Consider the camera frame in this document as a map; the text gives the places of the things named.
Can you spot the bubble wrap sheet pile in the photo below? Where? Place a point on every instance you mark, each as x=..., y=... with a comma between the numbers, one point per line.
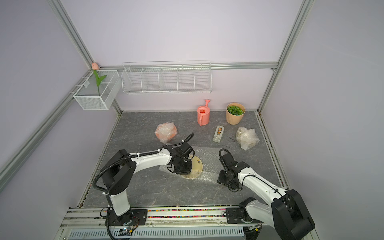
x=211, y=164

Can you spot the pink watering can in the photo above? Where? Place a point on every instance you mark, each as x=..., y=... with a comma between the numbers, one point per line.
x=203, y=114

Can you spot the cream beige plate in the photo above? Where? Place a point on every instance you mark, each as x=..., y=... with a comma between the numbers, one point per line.
x=197, y=169

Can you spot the pink artificial tulip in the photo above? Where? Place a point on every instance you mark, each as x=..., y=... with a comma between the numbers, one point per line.
x=99, y=79

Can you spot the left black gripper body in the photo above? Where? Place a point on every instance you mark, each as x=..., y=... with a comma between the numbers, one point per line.
x=183, y=167

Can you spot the small white wire basket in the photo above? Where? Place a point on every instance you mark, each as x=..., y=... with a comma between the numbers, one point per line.
x=87, y=94

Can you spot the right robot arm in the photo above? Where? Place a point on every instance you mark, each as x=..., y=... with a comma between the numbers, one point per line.
x=284, y=210

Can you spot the long white wire basket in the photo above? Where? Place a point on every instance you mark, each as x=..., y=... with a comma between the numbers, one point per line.
x=167, y=77

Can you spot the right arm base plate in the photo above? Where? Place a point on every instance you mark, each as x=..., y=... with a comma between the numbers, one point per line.
x=237, y=216

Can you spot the potted green plant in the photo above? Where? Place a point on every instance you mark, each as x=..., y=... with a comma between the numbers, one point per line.
x=235, y=113

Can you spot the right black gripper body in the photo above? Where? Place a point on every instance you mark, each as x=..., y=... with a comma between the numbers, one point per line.
x=224, y=180

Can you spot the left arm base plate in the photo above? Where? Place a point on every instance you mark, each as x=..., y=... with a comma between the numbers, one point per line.
x=134, y=217

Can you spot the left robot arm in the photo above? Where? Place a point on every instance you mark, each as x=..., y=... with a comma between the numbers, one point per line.
x=114, y=178

